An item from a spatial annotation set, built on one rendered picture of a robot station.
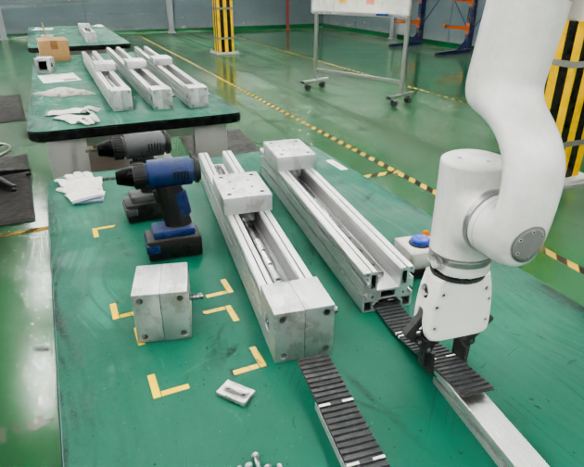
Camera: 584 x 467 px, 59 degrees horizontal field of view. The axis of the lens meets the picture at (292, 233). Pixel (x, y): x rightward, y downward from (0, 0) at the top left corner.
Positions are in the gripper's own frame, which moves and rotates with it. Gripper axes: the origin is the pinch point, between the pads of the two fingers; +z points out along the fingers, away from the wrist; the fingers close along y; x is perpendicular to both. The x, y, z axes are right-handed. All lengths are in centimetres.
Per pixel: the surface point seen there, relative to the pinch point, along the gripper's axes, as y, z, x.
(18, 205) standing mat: -122, 80, 296
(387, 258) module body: 2.2, -3.8, 24.3
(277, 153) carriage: -4, -9, 80
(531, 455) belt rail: 0.9, 0.9, -18.8
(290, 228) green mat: -7, 4, 58
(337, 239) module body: -4.7, -4.6, 32.9
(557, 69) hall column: 232, 2, 239
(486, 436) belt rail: -2.1, 1.8, -14.1
